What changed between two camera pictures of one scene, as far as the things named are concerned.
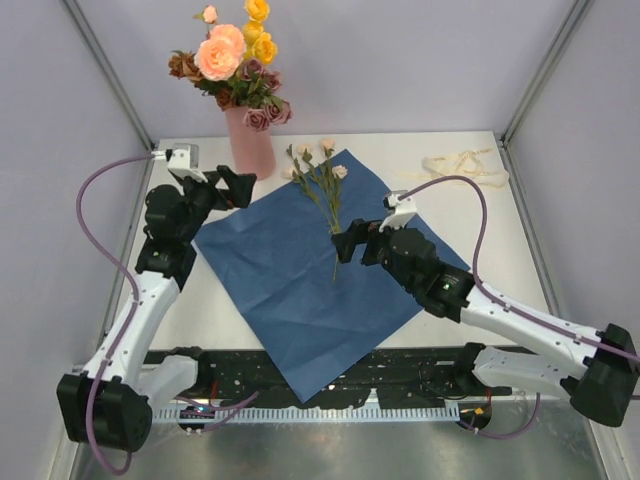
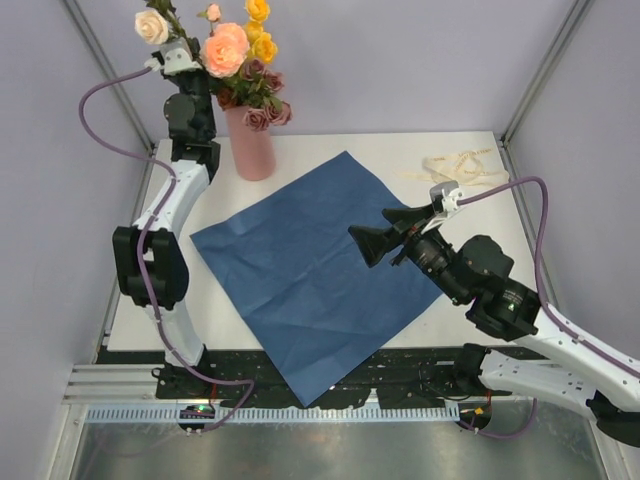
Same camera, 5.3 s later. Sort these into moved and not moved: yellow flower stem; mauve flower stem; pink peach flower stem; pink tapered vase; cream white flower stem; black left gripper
Moved: black left gripper; cream white flower stem
Not moved: mauve flower stem; yellow flower stem; pink peach flower stem; pink tapered vase
